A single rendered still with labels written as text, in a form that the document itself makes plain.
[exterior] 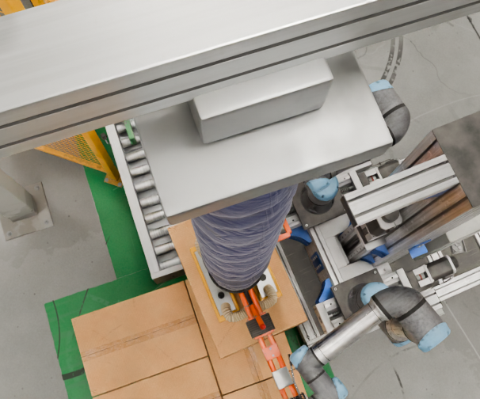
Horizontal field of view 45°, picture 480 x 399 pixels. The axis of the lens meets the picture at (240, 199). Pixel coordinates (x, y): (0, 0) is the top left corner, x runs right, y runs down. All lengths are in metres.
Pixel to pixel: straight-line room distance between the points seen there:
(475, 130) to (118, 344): 2.01
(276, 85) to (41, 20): 0.25
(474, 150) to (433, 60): 2.56
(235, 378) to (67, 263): 1.32
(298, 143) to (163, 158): 0.17
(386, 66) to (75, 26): 3.65
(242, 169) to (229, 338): 1.81
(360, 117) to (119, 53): 0.32
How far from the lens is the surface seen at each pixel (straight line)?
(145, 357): 3.04
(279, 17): 0.60
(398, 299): 1.97
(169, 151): 0.73
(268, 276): 2.49
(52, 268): 3.74
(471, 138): 1.78
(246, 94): 0.66
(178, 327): 3.02
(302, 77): 0.67
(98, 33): 0.60
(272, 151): 0.72
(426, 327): 1.98
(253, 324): 2.35
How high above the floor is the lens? 3.56
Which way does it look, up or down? 75 degrees down
